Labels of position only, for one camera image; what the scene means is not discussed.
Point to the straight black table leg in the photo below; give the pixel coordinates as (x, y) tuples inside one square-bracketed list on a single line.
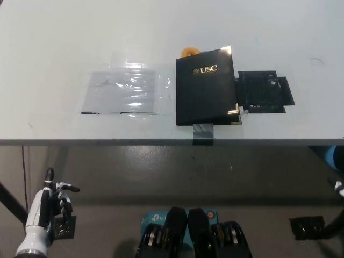
[(12, 201)]

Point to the clear plastic covered paper sheet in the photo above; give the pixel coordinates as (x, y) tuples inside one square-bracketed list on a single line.
[(121, 91)]

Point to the teal tp-link box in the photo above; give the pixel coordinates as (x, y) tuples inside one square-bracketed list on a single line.
[(154, 217)]

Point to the large black floor tape mark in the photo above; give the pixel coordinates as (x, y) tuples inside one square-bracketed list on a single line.
[(307, 228)]

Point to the black tape patch on desk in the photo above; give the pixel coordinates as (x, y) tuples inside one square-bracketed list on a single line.
[(263, 91)]

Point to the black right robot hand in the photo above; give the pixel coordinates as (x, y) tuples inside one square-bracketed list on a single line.
[(340, 188)]

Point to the blue object under desk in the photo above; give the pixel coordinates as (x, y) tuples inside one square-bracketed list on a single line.
[(332, 158)]

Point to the grey tape strip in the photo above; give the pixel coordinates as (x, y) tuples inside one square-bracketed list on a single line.
[(203, 133)]

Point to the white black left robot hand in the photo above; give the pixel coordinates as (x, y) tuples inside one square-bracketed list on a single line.
[(40, 207)]

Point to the black USC diary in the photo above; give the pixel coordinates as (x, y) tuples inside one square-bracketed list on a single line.
[(204, 94)]

